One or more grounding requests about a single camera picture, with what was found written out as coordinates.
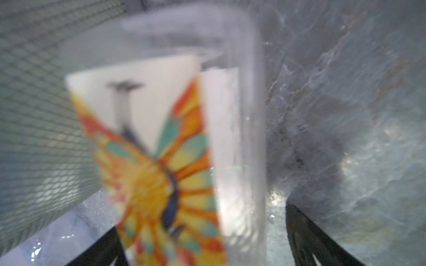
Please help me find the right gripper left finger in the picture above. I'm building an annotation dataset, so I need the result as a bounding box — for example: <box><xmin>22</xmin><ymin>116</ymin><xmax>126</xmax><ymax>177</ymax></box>
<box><xmin>67</xmin><ymin>227</ymin><xmax>128</xmax><ymax>266</ymax></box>

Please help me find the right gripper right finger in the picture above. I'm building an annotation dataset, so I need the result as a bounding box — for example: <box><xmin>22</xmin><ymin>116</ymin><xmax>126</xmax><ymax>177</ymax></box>
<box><xmin>286</xmin><ymin>203</ymin><xmax>364</xmax><ymax>266</ymax></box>

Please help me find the flower label tea bottle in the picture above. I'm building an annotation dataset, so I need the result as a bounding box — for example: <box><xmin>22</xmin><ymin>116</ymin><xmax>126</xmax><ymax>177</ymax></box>
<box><xmin>61</xmin><ymin>3</ymin><xmax>266</xmax><ymax>266</ymax></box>

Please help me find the bin with green bag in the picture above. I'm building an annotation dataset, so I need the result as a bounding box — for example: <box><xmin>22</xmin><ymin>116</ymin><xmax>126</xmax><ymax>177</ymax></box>
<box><xmin>1</xmin><ymin>1</ymin><xmax>126</xmax><ymax>254</ymax></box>

